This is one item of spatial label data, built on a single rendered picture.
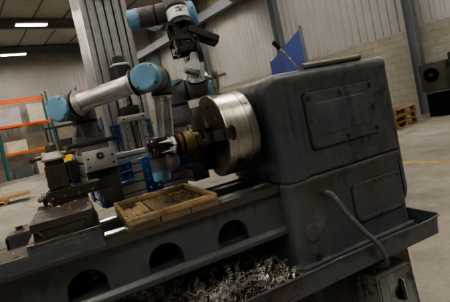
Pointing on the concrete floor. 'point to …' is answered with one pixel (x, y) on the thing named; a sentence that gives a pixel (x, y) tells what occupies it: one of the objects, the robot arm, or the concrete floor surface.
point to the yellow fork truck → (61, 139)
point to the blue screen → (297, 47)
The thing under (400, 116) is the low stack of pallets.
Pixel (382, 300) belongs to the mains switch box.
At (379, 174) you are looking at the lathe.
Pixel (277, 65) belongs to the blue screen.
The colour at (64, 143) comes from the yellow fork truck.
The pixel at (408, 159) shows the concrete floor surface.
